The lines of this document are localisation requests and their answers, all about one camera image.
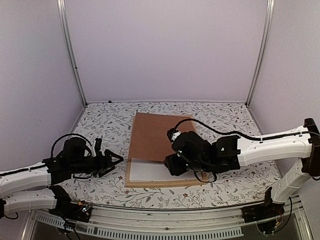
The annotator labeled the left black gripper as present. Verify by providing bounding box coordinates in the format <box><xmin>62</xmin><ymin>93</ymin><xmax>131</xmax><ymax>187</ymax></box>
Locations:
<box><xmin>70</xmin><ymin>149</ymin><xmax>124</xmax><ymax>178</ymax></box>

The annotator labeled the brown backing board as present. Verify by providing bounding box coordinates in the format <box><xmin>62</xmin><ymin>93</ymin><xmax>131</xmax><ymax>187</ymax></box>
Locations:
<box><xmin>128</xmin><ymin>112</ymin><xmax>192</xmax><ymax>163</ymax></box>

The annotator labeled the wooden picture frame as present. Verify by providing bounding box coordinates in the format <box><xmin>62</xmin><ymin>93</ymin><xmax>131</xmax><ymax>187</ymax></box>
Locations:
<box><xmin>125</xmin><ymin>159</ymin><xmax>208</xmax><ymax>188</ymax></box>

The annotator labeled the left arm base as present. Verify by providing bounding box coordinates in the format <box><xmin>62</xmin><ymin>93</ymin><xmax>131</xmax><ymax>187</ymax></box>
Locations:
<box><xmin>48</xmin><ymin>200</ymin><xmax>93</xmax><ymax>223</ymax></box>

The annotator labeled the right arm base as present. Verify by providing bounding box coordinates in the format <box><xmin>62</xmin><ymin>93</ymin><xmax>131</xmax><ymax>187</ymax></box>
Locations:
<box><xmin>241</xmin><ymin>202</ymin><xmax>285</xmax><ymax>235</ymax></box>

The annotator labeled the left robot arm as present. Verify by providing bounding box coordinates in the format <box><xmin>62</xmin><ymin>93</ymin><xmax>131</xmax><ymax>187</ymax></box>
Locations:
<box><xmin>0</xmin><ymin>133</ymin><xmax>124</xmax><ymax>223</ymax></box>

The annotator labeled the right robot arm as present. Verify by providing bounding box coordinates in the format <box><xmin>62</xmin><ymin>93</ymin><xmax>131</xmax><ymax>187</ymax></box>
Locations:
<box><xmin>164</xmin><ymin>118</ymin><xmax>320</xmax><ymax>218</ymax></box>

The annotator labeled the floral tablecloth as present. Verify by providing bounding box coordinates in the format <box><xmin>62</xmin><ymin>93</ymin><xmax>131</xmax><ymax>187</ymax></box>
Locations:
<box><xmin>62</xmin><ymin>102</ymin><xmax>281</xmax><ymax>209</ymax></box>

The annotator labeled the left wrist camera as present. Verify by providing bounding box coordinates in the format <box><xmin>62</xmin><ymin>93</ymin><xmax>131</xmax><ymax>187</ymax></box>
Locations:
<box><xmin>93</xmin><ymin>138</ymin><xmax>102</xmax><ymax>154</ymax></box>

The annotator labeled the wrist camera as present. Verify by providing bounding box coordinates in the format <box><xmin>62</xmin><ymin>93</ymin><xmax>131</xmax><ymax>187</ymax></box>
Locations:
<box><xmin>93</xmin><ymin>138</ymin><xmax>102</xmax><ymax>154</ymax></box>
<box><xmin>166</xmin><ymin>128</ymin><xmax>182</xmax><ymax>144</ymax></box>

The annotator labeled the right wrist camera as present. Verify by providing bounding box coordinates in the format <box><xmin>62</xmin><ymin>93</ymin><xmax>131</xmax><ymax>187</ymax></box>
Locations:
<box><xmin>166</xmin><ymin>128</ymin><xmax>182</xmax><ymax>144</ymax></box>

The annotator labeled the front aluminium rail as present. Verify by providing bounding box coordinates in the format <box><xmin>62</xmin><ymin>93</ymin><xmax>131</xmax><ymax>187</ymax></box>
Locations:
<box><xmin>21</xmin><ymin>195</ymin><xmax>315</xmax><ymax>240</ymax></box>

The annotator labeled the right aluminium post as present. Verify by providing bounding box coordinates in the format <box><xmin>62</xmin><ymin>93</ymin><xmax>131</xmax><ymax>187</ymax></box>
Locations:
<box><xmin>245</xmin><ymin>0</ymin><xmax>275</xmax><ymax>108</ymax></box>

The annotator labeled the aluminium post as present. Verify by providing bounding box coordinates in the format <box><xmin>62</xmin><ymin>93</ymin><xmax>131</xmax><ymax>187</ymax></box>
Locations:
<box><xmin>245</xmin><ymin>0</ymin><xmax>275</xmax><ymax>108</ymax></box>
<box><xmin>56</xmin><ymin>0</ymin><xmax>88</xmax><ymax>108</ymax></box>

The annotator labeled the left aluminium post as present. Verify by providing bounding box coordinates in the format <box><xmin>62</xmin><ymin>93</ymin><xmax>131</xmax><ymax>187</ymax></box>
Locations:
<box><xmin>56</xmin><ymin>0</ymin><xmax>88</xmax><ymax>108</ymax></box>

